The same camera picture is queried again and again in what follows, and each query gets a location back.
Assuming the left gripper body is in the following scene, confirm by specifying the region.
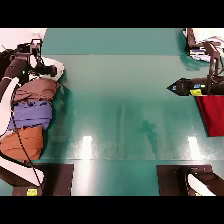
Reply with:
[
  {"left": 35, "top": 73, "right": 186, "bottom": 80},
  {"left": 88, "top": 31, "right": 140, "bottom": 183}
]
[{"left": 32, "top": 62, "right": 59, "bottom": 79}]

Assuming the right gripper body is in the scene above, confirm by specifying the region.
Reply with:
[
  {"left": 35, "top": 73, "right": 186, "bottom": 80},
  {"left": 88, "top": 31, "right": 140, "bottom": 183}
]
[{"left": 179, "top": 77, "right": 214, "bottom": 98}]

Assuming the white garment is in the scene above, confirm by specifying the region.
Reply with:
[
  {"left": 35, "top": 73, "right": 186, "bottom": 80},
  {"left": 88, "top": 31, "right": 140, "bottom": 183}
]
[{"left": 42, "top": 55, "right": 67, "bottom": 82}]

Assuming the brown garment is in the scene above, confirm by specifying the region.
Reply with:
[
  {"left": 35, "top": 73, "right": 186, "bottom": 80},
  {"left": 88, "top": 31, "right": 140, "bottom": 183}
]
[{"left": 13, "top": 77, "right": 62, "bottom": 105}]

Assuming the red garment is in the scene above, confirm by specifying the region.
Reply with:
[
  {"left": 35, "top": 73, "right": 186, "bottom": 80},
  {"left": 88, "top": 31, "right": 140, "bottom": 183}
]
[{"left": 195, "top": 94, "right": 224, "bottom": 138}]

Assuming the blue garment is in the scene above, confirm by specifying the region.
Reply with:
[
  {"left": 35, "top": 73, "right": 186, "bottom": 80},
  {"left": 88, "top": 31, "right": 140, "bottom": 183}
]
[{"left": 7, "top": 99, "right": 55, "bottom": 132}]

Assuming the orange garment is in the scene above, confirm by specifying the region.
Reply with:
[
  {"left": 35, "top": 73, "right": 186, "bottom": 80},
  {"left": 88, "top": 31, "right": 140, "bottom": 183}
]
[{"left": 0, "top": 125, "right": 46, "bottom": 162}]

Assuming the black cable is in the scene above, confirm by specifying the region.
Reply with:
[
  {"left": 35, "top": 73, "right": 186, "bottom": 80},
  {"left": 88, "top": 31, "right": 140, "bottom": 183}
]
[{"left": 9, "top": 84, "right": 45, "bottom": 193}]

